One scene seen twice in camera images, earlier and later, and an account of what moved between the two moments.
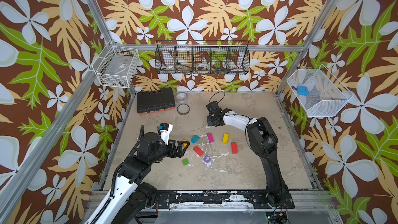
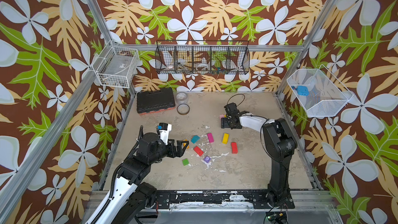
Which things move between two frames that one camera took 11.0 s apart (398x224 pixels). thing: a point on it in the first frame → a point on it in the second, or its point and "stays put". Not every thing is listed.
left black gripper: x=180 y=153 stays put
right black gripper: x=214 y=117 → x=226 y=122
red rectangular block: x=199 y=151 stays put
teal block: x=195 y=138 stays put
